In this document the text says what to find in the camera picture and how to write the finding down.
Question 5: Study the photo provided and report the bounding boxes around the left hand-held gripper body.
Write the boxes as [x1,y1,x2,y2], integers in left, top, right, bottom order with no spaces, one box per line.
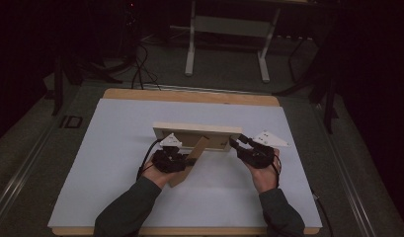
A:
[151,132,192,174]

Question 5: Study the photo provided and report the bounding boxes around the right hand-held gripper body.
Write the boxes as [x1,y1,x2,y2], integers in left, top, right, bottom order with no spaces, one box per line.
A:
[234,129,291,170]

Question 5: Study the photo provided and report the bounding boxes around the person's left hand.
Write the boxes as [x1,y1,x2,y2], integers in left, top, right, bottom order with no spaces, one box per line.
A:
[142,153,178,191]

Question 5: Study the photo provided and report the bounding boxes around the person's right hand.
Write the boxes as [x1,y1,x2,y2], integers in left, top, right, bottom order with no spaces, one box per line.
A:
[246,147,283,195]

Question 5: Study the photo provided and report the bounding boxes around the white table board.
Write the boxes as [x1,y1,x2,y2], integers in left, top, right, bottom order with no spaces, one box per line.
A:
[46,98,323,229]

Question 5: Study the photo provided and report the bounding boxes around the black metal stand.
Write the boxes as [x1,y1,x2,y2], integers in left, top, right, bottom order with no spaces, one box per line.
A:
[50,53,124,117]
[274,33,340,134]

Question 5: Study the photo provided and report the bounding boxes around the black floor socket plate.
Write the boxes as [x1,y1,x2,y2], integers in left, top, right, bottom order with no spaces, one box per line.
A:
[59,115,84,129]

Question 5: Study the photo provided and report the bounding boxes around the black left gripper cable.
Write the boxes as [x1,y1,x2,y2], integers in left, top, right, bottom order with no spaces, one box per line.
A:
[136,139,164,181]

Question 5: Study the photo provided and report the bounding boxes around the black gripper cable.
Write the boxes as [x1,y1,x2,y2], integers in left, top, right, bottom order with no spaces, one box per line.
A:
[271,153,336,237]
[136,139,164,181]

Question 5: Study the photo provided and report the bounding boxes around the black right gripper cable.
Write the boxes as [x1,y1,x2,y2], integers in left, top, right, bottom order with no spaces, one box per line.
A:
[271,153,336,237]

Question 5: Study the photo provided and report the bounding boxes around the black floor cables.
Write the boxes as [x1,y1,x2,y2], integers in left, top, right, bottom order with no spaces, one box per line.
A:
[129,41,162,92]

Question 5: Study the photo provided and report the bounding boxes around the metal floor rail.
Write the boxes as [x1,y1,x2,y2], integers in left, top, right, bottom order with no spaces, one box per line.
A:
[312,102,404,233]
[0,122,57,220]

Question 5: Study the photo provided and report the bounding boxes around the white metal desk frame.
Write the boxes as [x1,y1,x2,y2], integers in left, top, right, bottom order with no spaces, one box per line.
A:
[184,0,283,84]

